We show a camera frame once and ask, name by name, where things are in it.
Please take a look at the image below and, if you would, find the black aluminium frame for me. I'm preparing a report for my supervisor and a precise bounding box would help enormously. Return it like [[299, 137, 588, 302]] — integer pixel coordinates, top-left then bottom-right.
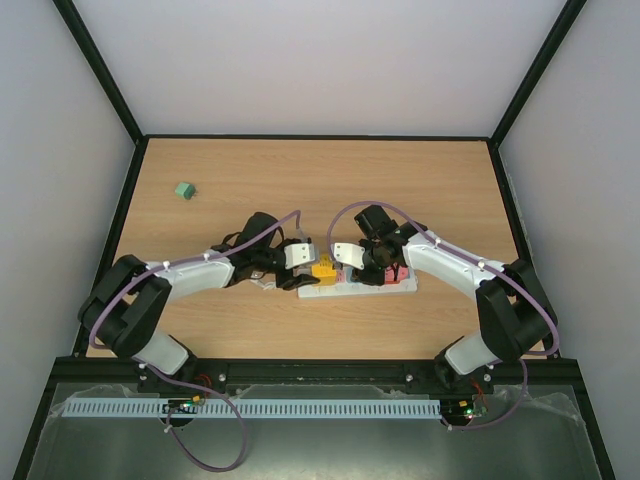
[[14, 1, 615, 479]]

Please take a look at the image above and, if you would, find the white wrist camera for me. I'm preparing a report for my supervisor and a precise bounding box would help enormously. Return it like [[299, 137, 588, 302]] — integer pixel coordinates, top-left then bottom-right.
[[331, 242, 365, 270], [283, 242, 318, 269]]

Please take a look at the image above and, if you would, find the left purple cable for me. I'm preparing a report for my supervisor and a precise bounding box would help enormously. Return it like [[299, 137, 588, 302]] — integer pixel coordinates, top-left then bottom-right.
[[88, 209, 318, 472]]

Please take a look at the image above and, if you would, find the white coiled power cord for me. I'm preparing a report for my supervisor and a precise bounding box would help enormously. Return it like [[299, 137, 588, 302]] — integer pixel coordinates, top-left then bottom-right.
[[246, 269, 299, 292]]

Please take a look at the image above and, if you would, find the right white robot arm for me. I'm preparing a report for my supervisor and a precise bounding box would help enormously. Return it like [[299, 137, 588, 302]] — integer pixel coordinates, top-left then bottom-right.
[[332, 204, 559, 392]]

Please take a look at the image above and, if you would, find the white power strip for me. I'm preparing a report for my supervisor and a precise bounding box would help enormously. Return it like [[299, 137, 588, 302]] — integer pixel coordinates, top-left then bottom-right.
[[297, 267, 418, 300]]

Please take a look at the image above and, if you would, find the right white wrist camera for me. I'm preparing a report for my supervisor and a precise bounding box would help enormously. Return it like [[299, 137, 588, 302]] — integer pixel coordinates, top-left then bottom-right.
[[331, 242, 365, 270]]

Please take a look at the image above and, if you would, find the red cube socket adapter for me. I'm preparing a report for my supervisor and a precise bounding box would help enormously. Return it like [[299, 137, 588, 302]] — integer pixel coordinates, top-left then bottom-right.
[[384, 264, 410, 285]]

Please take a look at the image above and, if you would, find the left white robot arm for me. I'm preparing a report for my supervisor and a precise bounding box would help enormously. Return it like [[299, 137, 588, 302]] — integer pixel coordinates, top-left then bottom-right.
[[78, 210, 319, 382]]

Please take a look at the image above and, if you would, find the light blue cable duct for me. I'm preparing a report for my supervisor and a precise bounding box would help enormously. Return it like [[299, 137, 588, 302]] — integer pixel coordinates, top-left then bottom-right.
[[62, 398, 441, 420]]

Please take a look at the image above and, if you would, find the yellow cube socket adapter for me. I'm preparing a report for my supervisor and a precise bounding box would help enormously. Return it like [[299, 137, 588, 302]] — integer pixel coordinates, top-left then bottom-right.
[[311, 253, 338, 287]]

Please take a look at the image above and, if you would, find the green plug adapter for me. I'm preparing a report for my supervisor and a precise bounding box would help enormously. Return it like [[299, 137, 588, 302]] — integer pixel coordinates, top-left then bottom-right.
[[174, 182, 197, 200]]

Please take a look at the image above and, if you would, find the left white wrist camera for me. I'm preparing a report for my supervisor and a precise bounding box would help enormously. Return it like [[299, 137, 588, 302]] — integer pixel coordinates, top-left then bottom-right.
[[283, 242, 318, 269]]

